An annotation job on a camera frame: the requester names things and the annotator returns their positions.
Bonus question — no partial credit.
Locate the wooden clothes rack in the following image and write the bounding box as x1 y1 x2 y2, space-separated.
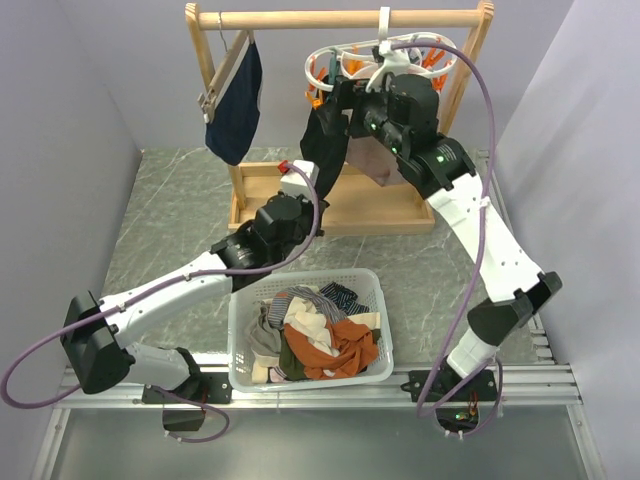
185 1 494 235

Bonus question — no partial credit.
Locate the white plastic laundry basket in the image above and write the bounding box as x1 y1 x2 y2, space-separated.
228 268 394 393

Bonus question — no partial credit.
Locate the cream white garment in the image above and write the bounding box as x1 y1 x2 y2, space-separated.
283 297 337 357

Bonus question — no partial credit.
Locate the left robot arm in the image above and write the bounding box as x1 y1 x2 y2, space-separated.
61 192 329 402

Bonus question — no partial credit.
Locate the navy blue underwear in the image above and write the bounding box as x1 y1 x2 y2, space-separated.
205 42 263 166

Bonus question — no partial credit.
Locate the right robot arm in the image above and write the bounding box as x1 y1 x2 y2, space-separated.
316 74 562 400

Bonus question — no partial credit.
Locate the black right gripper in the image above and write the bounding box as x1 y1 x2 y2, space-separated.
314 78 406 158

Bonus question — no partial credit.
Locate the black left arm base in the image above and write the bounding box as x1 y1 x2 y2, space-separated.
141 372 232 433

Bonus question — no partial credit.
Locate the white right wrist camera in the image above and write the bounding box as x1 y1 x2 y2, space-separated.
365 40 411 93

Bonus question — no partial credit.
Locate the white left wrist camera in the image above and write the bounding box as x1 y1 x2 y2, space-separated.
278 160 319 200

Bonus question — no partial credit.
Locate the pink beige underwear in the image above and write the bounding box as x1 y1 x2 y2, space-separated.
344 64 426 189

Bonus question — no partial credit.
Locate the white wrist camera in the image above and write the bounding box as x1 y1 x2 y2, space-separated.
365 40 411 93
278 160 319 200

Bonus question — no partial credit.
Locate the orange brown garment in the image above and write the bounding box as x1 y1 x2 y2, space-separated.
279 315 381 381

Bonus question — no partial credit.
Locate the grey garment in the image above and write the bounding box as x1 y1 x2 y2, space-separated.
245 306 281 358

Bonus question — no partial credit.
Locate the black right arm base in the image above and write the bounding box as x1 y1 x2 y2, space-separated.
424 363 503 438

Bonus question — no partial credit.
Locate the navy striped garment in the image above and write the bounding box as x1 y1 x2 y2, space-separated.
320 282 370 316

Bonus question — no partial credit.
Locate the black underwear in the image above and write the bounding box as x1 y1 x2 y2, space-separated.
300 106 349 200

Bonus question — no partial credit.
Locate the aluminium mounting rail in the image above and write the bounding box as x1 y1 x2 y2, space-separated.
55 363 583 410

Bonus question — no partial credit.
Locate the wooden clip hanger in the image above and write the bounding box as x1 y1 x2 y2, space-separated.
198 12 255 124

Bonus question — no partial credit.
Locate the white clip hanger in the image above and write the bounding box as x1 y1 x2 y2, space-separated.
304 7 457 109

